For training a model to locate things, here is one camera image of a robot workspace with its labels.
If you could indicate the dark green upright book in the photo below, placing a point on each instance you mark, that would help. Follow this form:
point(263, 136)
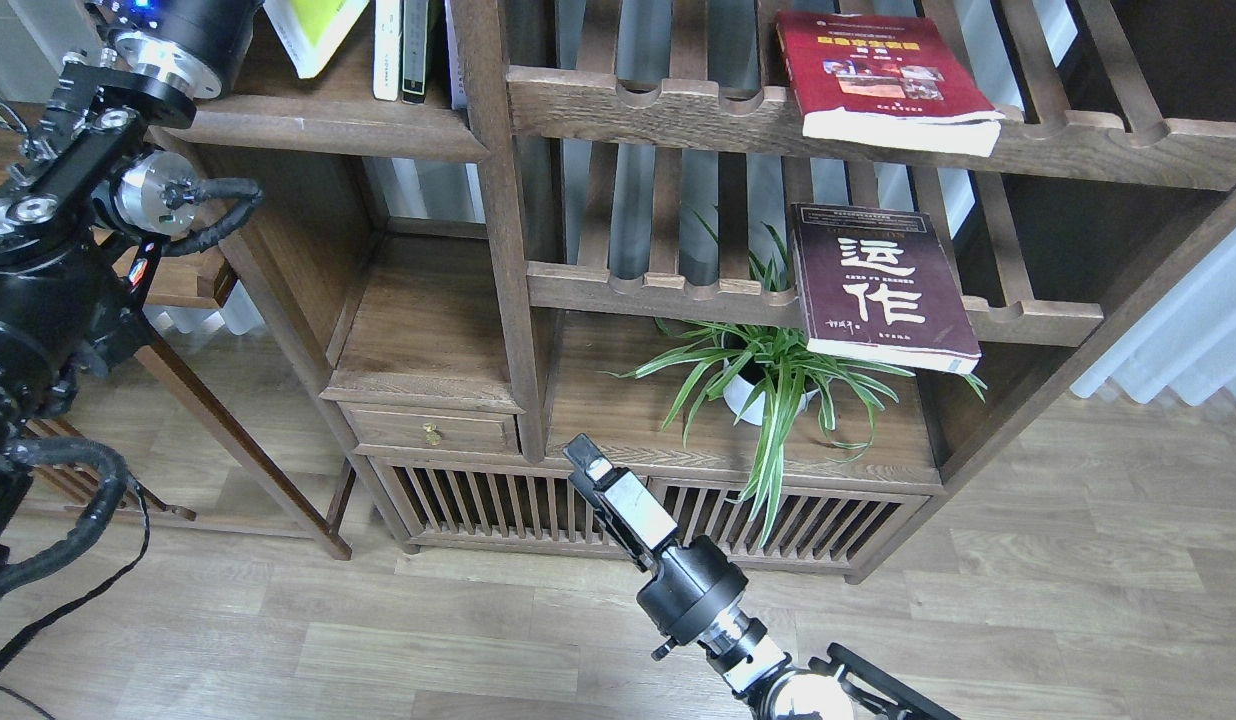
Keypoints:
point(416, 23)

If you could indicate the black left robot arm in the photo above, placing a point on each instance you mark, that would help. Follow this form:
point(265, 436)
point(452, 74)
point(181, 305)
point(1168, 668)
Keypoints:
point(84, 223)

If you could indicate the dark maroon cover book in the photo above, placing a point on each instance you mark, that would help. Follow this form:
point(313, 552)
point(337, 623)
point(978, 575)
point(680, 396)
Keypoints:
point(877, 286)

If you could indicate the wooden side table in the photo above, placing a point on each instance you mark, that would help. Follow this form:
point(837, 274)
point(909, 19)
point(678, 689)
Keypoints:
point(200, 282)

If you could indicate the white curtain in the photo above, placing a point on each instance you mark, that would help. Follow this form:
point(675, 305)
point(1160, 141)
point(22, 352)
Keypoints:
point(1185, 343)

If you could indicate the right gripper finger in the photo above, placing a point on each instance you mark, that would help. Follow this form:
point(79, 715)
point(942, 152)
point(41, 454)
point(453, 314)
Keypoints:
point(592, 470)

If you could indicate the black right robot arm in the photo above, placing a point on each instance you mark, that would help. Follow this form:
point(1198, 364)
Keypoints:
point(763, 676)

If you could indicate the yellow green cover book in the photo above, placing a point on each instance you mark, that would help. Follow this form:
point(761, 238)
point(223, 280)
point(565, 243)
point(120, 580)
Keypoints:
point(311, 31)

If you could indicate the white book behind post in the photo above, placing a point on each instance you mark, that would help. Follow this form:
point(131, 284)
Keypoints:
point(457, 90)

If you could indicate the red cover book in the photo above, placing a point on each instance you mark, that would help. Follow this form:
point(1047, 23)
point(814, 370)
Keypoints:
point(886, 81)

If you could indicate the dark wooden bookshelf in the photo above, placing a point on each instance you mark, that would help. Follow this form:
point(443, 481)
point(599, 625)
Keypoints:
point(493, 271)

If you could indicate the white upright book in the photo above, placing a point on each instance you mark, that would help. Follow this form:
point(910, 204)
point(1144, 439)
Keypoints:
point(388, 31)

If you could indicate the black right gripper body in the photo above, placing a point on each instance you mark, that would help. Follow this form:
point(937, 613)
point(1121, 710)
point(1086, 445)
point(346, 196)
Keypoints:
point(694, 590)

